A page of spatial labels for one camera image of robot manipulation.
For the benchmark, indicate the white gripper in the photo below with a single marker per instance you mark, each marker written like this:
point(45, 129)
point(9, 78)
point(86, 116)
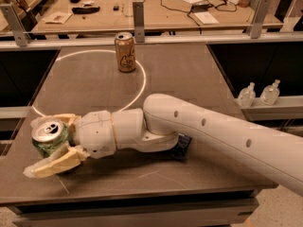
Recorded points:
point(94, 133)

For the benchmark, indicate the green soda can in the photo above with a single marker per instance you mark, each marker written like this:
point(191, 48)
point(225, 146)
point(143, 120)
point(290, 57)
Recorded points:
point(48, 134)

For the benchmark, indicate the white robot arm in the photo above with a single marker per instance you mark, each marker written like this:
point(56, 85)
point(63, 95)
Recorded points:
point(68, 139)

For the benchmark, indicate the gold soda can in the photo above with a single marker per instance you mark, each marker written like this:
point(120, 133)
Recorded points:
point(124, 45)

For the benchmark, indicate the dark blue snack packet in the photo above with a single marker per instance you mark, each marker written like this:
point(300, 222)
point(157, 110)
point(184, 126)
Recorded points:
point(179, 151)

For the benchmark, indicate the paper envelope on desk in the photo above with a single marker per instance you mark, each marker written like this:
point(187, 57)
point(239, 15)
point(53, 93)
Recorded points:
point(57, 18)

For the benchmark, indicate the black tool on desk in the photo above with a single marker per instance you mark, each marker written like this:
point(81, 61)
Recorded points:
point(85, 10)

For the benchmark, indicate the small black block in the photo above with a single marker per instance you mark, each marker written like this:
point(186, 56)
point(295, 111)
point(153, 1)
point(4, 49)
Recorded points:
point(116, 7)

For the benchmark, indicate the wooden background desk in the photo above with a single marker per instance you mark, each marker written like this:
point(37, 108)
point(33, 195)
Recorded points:
point(159, 15)

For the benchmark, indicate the clear plastic bottle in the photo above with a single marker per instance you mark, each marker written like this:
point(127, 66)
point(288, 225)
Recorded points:
point(270, 93)
point(247, 96)

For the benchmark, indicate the white card on desk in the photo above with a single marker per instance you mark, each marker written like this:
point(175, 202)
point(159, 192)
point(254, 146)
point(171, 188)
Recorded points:
point(206, 18)

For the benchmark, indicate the left metal bracket post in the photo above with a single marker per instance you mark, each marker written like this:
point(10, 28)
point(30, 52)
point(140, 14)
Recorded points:
point(17, 28)

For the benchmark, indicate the metal rail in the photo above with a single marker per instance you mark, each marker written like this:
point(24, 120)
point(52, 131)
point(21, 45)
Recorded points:
point(272, 37)

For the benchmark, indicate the right metal bracket post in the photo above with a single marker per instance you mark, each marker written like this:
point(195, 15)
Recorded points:
point(255, 28)

